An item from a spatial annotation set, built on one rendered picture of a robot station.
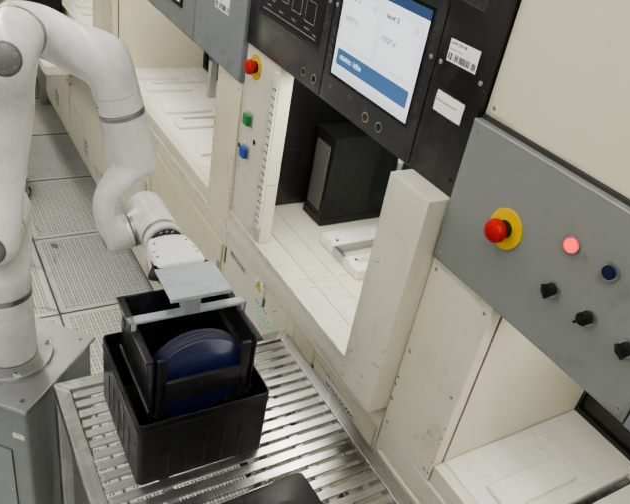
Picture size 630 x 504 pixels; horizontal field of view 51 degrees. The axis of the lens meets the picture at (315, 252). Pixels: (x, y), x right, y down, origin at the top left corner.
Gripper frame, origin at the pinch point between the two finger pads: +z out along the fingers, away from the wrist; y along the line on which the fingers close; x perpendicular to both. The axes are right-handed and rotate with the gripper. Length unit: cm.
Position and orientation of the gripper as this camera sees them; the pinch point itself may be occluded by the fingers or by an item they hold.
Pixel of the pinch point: (191, 286)
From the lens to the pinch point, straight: 129.5
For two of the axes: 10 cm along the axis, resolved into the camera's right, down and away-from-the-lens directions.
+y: -8.6, 1.4, -4.9
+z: 4.8, 5.4, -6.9
